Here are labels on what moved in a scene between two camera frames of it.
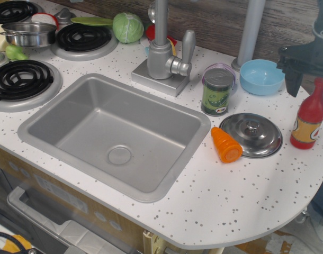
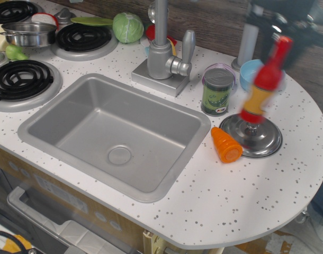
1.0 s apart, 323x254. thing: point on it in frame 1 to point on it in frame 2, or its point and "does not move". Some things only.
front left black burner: x=19 y=79 does not move
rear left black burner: x=15 y=11 does not move
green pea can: x=218 y=82 does not move
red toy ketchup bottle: x=311 y=117 to x=268 y=79
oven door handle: x=79 y=238 does not move
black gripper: x=313 y=59 to x=307 y=31
